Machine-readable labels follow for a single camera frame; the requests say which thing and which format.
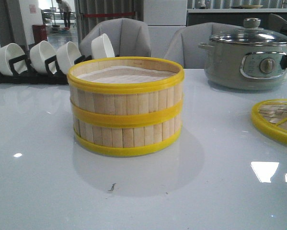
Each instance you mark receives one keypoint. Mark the bamboo steamer tray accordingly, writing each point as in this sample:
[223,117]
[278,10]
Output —
[127,142]
[127,92]

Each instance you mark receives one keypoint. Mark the woven bamboo steamer lid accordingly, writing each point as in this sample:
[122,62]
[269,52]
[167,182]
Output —
[270,117]

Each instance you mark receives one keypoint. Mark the grey chair left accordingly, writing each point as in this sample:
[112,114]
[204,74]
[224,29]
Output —
[128,37]

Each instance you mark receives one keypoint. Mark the grey chair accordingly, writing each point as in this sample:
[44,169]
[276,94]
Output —
[183,47]
[128,37]

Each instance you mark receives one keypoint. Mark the grey chair right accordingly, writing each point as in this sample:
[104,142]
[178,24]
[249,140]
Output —
[183,47]

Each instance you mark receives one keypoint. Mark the white bowl right end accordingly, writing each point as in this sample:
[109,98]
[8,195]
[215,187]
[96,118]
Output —
[102,47]

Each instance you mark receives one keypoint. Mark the white bowl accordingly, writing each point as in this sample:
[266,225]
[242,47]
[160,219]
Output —
[66,56]
[7,53]
[39,53]

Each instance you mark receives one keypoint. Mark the white cabinet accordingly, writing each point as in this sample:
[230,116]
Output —
[164,18]

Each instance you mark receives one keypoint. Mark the red barrier tape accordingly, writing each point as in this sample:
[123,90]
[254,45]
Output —
[133,13]

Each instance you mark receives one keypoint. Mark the grey-green electric cooking pot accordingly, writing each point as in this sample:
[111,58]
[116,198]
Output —
[246,67]

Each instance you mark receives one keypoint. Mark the black bowl rack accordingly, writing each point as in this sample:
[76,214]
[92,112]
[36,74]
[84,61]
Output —
[53,74]

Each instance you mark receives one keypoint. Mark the person in background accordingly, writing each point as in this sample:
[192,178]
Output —
[65,8]

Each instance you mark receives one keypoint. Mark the red waste bin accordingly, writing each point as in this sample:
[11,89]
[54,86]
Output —
[39,33]

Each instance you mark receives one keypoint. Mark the grey counter shelf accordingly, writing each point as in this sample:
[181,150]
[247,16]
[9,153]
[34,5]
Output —
[231,16]

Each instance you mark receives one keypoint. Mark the glass pot lid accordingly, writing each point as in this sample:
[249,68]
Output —
[251,34]

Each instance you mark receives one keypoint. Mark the white bowl far left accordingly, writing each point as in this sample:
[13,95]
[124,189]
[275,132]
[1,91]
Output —
[7,53]

